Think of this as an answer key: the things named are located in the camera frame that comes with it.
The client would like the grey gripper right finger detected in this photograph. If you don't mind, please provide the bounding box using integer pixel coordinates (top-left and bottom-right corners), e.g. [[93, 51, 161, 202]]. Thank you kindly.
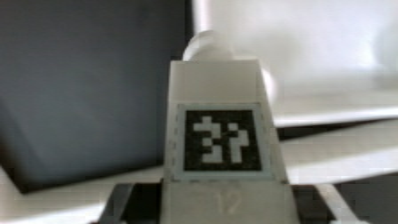
[[292, 184, 371, 224]]

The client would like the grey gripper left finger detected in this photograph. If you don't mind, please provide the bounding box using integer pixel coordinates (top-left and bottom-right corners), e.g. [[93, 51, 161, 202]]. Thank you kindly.
[[90, 183, 161, 224]]

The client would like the white table leg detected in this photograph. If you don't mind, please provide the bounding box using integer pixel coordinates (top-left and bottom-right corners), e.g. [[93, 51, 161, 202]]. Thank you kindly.
[[159, 30, 298, 224]]

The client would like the white square table top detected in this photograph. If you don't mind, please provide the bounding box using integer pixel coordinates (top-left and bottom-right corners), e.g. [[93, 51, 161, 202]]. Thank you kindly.
[[191, 0, 398, 126]]

